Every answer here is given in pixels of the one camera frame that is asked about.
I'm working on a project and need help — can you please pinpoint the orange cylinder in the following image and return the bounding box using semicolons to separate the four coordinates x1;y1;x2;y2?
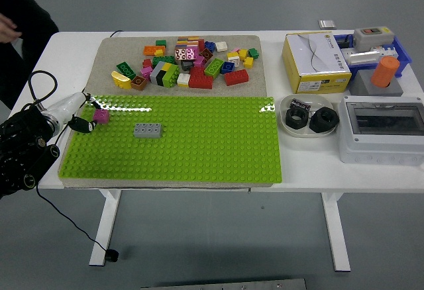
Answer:
370;56;400;89

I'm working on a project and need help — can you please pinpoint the person's right hand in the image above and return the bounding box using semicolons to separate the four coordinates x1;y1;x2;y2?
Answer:
0;13;23;44

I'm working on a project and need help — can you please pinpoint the thin black cord with plug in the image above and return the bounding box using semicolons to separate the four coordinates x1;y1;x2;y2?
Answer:
35;30;124;264

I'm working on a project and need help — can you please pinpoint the white table leg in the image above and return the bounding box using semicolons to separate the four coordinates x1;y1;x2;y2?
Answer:
88;189;122;267
321;192;351;273

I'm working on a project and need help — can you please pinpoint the grey black lime stack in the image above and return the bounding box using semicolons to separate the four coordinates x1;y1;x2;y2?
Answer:
149;61;181;88

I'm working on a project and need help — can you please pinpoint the white electrical enclosure box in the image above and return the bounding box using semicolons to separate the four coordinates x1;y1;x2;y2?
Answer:
337;95;424;166

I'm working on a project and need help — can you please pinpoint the purple black component strip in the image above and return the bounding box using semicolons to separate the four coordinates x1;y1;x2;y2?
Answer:
290;98;312;111

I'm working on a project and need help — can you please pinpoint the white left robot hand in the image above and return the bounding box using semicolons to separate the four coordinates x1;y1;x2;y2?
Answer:
42;91;104;134

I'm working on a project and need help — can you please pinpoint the white circuit breaker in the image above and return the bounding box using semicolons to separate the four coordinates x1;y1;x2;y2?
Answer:
344;46;398;66

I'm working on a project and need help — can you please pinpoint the red long brick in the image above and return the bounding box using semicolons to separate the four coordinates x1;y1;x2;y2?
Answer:
224;69;250;87

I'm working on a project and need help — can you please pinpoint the pink square brick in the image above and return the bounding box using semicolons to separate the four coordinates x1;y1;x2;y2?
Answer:
92;108;111;126

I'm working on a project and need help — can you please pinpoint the grey push-button switch box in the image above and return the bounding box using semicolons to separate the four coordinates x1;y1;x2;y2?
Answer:
352;26;396;52

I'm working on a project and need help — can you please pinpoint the grey-brown mat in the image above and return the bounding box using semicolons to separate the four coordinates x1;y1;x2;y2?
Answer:
58;34;276;190

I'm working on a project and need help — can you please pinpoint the yellow and white carton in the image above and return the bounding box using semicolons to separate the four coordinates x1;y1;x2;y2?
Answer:
282;31;352;95

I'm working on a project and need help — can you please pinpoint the dark green studded brick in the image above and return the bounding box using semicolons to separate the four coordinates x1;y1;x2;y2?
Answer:
152;56;176;68

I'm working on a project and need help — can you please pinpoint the brown square brick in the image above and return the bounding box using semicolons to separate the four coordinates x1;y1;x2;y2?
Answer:
130;75;148;91

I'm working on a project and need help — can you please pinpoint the person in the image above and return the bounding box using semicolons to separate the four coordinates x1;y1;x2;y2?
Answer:
0;0;60;111

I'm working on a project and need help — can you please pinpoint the striped multicolour brick stack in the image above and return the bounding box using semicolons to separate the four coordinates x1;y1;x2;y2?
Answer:
176;36;201;48

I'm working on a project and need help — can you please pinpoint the large black hex nut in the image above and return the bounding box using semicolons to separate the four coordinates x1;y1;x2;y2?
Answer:
285;107;311;130
309;107;340;134

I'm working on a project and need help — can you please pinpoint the shiny pink white block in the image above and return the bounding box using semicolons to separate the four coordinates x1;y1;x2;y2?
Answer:
174;46;199;62

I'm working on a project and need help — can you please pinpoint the white shallow dish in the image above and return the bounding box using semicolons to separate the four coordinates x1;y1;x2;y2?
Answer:
279;94;335;138

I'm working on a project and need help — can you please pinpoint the orange long brick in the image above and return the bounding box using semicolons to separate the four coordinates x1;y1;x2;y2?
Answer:
143;45;166;56

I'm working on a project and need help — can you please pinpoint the grey long brick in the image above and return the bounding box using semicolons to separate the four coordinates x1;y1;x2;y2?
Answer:
133;122;164;139

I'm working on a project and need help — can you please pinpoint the green studded baseplate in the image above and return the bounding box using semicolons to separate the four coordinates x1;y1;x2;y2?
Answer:
58;94;284;184

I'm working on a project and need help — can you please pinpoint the yellow curved brick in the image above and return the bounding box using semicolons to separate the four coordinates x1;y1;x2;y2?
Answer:
111;70;133;90

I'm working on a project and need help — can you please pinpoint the blue plastic bin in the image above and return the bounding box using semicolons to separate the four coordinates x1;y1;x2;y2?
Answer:
333;33;413;79

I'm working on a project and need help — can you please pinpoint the grey square block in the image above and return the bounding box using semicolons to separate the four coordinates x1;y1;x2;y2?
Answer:
348;70;404;97

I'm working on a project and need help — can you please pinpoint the large red stepped brick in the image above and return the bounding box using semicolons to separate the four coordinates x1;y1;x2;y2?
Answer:
188;66;213;89

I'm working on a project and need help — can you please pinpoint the dark green brick with circles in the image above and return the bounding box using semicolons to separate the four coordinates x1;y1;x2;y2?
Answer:
116;62;137;80

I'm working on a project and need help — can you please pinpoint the lime long brick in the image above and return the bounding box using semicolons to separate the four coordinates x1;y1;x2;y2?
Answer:
203;58;225;79

